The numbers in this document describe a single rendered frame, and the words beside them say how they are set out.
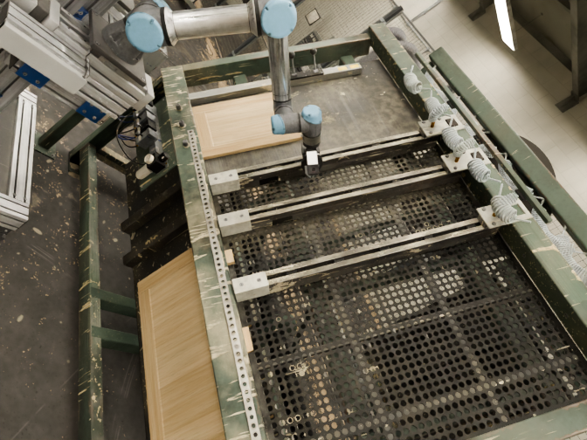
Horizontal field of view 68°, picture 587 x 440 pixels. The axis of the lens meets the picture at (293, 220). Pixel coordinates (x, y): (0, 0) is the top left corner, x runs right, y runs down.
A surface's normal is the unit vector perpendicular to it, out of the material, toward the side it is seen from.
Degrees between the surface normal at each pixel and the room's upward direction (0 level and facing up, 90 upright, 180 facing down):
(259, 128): 58
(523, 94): 90
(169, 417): 90
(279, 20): 84
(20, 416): 0
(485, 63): 90
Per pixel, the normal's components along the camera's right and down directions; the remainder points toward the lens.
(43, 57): 0.29, 0.78
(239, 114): -0.01, -0.59
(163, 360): -0.52, -0.38
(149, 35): -0.02, 0.64
